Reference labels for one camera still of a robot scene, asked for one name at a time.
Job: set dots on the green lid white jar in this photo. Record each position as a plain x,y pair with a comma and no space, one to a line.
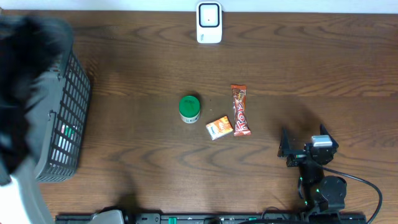
189,109

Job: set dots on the dark grey plastic basket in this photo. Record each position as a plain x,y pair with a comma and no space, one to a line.
58,118

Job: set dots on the white barcode scanner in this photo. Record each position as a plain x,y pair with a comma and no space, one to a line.
209,22

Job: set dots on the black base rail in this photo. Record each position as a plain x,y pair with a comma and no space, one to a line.
270,216

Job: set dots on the small orange snack box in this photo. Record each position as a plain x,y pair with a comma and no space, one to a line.
219,128

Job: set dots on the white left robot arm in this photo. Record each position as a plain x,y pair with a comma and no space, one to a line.
30,45

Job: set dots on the red chocolate bar wrapper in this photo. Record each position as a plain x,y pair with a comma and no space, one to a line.
239,105

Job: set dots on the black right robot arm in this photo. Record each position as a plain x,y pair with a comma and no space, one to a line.
323,195

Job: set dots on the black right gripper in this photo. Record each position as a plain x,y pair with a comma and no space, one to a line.
285,150

